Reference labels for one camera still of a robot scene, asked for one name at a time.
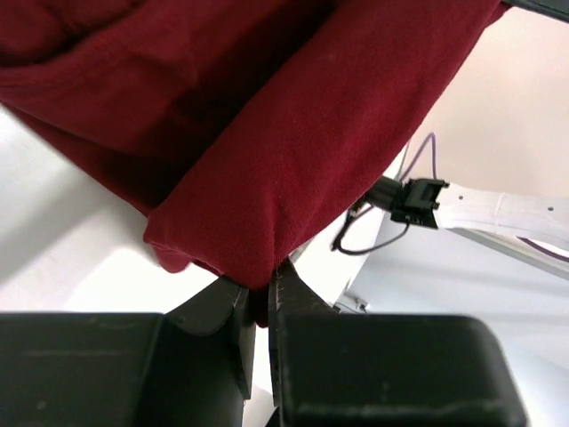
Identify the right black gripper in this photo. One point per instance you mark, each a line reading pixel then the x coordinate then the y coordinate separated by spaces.
pixel 554 9

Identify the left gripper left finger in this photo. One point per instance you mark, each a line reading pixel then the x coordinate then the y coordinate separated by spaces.
pixel 222 304

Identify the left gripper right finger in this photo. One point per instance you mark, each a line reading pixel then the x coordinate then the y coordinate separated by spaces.
pixel 287 294

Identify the dark red t shirt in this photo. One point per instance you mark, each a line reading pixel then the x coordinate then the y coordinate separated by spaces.
pixel 240 129

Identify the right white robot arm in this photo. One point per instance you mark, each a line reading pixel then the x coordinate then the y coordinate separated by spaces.
pixel 497 137

